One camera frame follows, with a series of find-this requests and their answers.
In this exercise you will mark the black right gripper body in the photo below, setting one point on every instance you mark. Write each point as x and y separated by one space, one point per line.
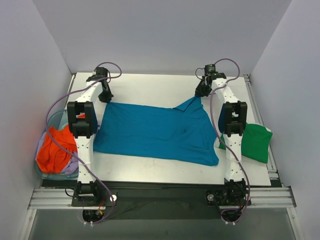
202 88

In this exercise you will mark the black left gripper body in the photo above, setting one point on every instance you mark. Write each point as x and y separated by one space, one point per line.
106 93

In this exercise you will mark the teal blue t shirt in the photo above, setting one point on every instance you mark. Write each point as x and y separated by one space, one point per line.
184 133

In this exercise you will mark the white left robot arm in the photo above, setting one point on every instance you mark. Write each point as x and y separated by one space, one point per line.
83 125

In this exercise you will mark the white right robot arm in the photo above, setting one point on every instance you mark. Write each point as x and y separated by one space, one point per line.
231 125

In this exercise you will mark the clear blue plastic bin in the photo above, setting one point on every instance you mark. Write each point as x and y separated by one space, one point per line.
59 120

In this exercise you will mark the green folded t shirt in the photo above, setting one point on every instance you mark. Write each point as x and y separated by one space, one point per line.
255 141

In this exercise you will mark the lavender t shirt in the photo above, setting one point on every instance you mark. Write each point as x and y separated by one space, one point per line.
72 167

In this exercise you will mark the orange t shirt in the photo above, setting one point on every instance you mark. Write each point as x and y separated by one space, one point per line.
55 152

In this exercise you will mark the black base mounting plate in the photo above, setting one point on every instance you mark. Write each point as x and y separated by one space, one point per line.
161 201

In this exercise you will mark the aluminium frame rail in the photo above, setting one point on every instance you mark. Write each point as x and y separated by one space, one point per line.
155 182

